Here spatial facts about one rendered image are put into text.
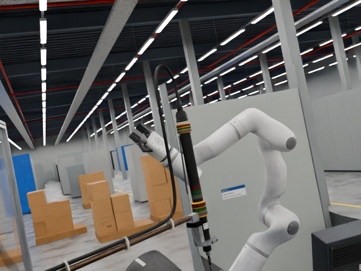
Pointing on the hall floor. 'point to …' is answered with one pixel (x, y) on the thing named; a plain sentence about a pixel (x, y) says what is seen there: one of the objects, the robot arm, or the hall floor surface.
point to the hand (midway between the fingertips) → (136, 131)
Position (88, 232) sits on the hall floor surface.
